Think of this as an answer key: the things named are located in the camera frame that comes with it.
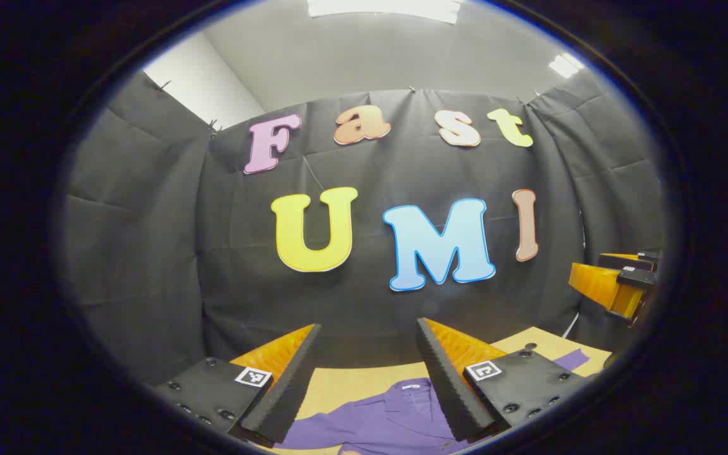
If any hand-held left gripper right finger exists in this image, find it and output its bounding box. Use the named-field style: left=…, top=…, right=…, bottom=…
left=416, top=317, right=592, bottom=443

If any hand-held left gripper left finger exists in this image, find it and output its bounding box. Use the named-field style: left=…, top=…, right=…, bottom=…
left=152, top=324, right=324, bottom=444

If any purple shirt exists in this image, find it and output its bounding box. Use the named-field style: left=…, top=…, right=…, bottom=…
left=274, top=349, right=592, bottom=455

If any black backdrop cloth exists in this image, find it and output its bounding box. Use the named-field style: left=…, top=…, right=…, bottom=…
left=61, top=68, right=668, bottom=386

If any ceiling light panel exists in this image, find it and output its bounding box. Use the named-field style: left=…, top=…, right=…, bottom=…
left=306, top=0, right=463, bottom=25
left=549, top=54, right=586, bottom=80

